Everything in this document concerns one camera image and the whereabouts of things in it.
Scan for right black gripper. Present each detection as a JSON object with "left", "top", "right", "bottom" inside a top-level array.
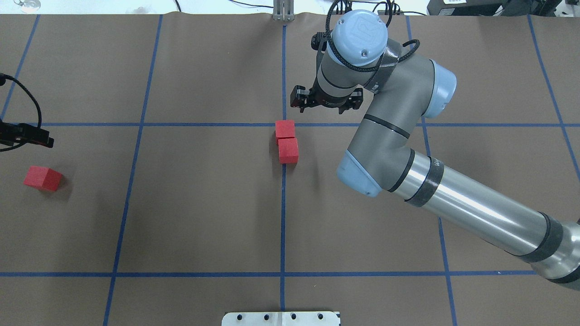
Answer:
[{"left": 290, "top": 85, "right": 364, "bottom": 114}]

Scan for red block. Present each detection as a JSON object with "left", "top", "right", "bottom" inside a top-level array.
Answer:
[
  {"left": 23, "top": 166, "right": 63, "bottom": 192},
  {"left": 277, "top": 138, "right": 299, "bottom": 164},
  {"left": 274, "top": 120, "right": 296, "bottom": 145}
]

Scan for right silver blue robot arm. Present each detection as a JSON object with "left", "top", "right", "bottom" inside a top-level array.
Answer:
[{"left": 290, "top": 8, "right": 580, "bottom": 290}]

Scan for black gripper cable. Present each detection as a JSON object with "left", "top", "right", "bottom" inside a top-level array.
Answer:
[{"left": 324, "top": 0, "right": 421, "bottom": 74}]

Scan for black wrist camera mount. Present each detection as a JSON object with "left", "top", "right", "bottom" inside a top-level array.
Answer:
[{"left": 310, "top": 32, "right": 328, "bottom": 52}]

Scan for aluminium frame post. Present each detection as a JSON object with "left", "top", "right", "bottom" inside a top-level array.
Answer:
[{"left": 273, "top": 0, "right": 295, "bottom": 22}]

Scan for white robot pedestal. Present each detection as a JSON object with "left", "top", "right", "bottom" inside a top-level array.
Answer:
[{"left": 221, "top": 311, "right": 342, "bottom": 326}]

